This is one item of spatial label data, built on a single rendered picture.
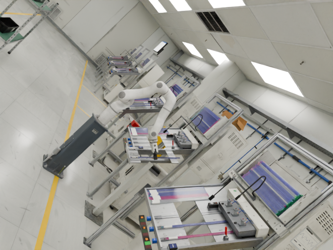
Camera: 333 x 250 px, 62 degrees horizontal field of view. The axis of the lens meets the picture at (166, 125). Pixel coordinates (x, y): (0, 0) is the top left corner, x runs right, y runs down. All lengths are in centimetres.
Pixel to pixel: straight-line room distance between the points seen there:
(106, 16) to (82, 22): 91
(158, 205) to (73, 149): 116
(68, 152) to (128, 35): 902
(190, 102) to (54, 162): 244
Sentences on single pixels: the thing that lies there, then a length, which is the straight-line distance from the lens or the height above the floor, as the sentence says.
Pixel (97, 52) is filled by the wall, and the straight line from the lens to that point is 1164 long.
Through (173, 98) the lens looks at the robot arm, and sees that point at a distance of 268.
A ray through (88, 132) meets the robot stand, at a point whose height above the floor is 56.
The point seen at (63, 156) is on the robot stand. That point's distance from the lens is 303.
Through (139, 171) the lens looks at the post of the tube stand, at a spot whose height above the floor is 67.
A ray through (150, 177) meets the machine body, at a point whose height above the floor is 61.
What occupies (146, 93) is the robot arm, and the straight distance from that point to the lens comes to 277.
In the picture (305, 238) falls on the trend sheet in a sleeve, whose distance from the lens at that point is 236.
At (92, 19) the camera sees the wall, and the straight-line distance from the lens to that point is 1157.
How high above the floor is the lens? 140
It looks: 5 degrees down
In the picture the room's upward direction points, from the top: 47 degrees clockwise
